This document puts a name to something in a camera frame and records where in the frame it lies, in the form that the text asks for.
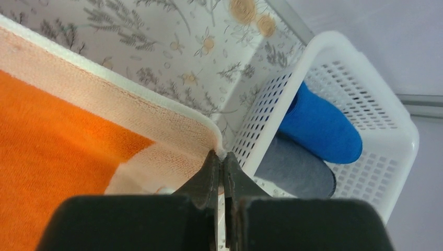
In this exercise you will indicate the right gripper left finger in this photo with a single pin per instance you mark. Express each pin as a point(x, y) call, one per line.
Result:
point(183, 220)

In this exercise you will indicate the white plastic basket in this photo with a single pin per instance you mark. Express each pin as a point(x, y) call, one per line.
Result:
point(336, 71)

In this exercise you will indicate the blue rolled towel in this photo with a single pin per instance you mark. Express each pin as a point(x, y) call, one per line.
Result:
point(321, 128)

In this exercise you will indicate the grey rolled towel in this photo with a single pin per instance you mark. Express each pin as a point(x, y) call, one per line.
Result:
point(296, 170)

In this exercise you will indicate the orange cartoon towel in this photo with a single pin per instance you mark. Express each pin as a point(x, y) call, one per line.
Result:
point(72, 127)

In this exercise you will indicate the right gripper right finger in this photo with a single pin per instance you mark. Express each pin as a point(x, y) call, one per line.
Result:
point(256, 221)

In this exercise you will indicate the floral table mat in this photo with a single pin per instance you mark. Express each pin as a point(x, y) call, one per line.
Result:
point(212, 56)

